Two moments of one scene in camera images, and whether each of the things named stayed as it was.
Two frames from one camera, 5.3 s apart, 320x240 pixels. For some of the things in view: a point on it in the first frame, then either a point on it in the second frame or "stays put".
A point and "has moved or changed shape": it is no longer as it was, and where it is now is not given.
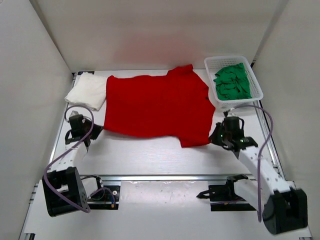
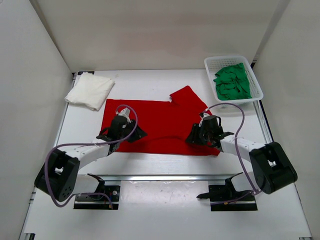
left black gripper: (97, 128) → (139, 134)
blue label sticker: (80, 73) stays put
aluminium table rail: (165, 177) stays put
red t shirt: (176, 104) has moved or changed shape
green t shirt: (231, 83) stays put
